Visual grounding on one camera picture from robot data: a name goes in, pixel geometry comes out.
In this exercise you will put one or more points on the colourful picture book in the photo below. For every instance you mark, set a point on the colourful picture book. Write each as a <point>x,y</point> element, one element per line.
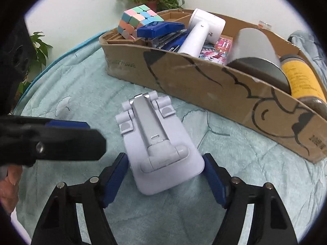
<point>217,49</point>

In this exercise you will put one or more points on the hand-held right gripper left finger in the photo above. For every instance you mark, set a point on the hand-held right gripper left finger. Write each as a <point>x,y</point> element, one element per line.
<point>116,178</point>

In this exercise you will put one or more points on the brown cardboard box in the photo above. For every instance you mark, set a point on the brown cardboard box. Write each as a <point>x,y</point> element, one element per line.
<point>230,91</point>

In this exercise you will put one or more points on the light blue quilt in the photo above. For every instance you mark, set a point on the light blue quilt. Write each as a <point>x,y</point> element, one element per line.
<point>309,46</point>

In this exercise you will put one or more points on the person's left hand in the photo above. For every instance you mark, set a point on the person's left hand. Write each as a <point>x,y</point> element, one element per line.
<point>10,186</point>

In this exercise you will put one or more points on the green leafy plant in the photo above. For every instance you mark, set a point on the green leafy plant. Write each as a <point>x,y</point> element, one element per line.
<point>39,48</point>

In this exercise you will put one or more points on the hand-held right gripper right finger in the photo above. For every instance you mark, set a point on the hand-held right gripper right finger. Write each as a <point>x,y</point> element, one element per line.
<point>214,181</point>

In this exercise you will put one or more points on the teal printed bedsheet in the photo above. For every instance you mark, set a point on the teal printed bedsheet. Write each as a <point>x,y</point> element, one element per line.
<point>84,86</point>

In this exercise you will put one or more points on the yellow label clear jar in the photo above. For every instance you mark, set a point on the yellow label clear jar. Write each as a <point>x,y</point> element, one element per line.
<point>301,79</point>

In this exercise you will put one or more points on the pastel puzzle cube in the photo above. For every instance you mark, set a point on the pastel puzzle cube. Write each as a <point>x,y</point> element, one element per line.
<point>135,20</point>

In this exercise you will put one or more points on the silver metal can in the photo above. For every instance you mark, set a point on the silver metal can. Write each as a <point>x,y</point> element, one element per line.
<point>258,53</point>

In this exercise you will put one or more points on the blue stapler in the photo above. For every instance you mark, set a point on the blue stapler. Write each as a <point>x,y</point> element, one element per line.
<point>158,29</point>

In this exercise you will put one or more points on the small orange white container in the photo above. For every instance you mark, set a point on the small orange white container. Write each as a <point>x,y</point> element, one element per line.
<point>264,25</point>

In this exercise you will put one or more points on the grey folding phone stand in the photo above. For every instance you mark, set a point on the grey folding phone stand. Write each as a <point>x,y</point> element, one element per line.
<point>163,168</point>

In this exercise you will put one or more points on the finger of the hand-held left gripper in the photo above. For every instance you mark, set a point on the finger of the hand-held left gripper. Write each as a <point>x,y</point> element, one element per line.
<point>63,145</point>
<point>67,124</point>

